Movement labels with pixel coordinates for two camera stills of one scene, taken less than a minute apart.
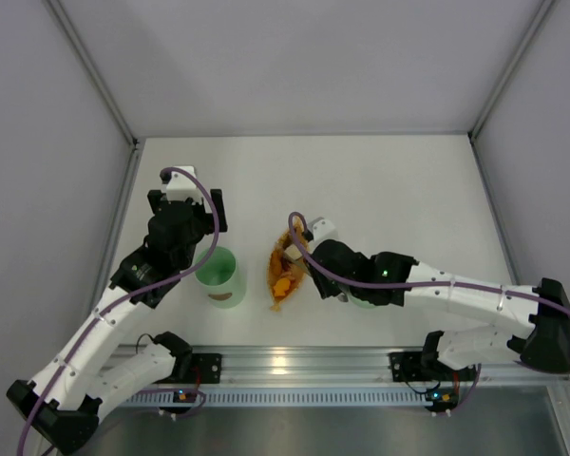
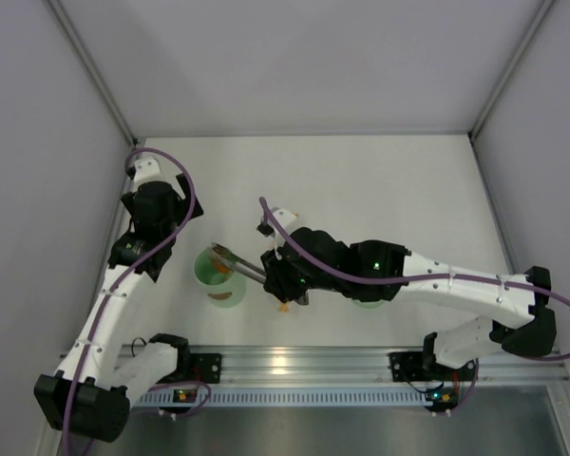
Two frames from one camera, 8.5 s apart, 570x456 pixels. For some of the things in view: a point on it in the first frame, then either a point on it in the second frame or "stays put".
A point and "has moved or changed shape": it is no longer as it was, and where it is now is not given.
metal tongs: (294, 254) has moved or changed shape
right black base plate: (425, 367) stays put
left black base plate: (206, 368) stays put
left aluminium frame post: (90, 66) stays put
